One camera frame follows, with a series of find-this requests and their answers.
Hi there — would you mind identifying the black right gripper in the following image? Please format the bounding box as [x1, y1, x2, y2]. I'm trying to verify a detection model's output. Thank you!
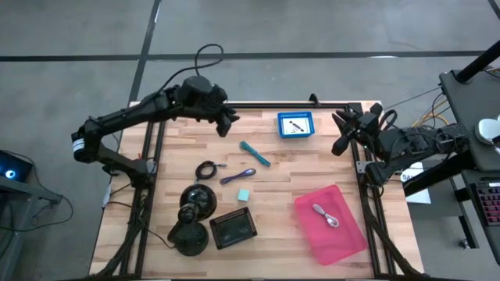
[330, 103, 384, 156]

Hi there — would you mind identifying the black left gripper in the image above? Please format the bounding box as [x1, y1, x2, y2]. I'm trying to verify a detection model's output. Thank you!
[209, 100, 240, 138]

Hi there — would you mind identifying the teal cable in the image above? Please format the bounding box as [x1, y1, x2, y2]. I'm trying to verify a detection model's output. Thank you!
[239, 140, 272, 168]

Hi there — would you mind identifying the blue plastic basket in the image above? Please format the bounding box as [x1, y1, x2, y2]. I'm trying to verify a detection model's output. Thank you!
[277, 111, 316, 139]

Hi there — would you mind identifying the purple cable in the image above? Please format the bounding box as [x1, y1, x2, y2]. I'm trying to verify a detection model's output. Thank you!
[219, 168, 258, 186]

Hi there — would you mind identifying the white cable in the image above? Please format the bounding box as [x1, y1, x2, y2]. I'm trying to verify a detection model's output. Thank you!
[312, 203, 341, 229]

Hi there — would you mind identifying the black plastic basket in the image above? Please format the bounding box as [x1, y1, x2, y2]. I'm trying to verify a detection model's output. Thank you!
[209, 206, 259, 251]

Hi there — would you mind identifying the pink translucent plastic bin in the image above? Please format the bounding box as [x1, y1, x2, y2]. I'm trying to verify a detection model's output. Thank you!
[293, 184, 369, 267]

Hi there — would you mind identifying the white paper sheet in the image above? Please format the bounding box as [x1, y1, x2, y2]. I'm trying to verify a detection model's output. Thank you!
[400, 162, 433, 205]

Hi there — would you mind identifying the grey side desk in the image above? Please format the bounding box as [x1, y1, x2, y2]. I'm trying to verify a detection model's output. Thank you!
[439, 68, 500, 173]

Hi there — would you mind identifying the white round object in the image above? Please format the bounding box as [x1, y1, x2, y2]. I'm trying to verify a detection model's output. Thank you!
[475, 116, 500, 146]

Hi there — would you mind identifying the black pole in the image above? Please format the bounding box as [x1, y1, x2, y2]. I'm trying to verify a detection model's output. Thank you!
[455, 41, 500, 84]

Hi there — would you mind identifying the backlit computer keyboard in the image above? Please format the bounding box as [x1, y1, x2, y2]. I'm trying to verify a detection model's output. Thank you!
[472, 182, 500, 227]

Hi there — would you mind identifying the grey screen stand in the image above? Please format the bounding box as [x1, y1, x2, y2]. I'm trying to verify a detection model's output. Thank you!
[0, 177, 64, 281]

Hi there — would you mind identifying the dark screen with blue glow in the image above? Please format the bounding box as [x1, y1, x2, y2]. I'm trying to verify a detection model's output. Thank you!
[0, 150, 34, 184]

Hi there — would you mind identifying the black metal table frame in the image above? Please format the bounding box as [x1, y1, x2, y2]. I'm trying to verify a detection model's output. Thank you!
[89, 93, 425, 281]

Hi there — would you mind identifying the yellow floor cable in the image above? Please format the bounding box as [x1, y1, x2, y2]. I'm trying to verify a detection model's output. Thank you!
[423, 99, 450, 128]

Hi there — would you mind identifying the black floor cable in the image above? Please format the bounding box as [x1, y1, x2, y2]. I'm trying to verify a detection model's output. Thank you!
[15, 194, 75, 233]

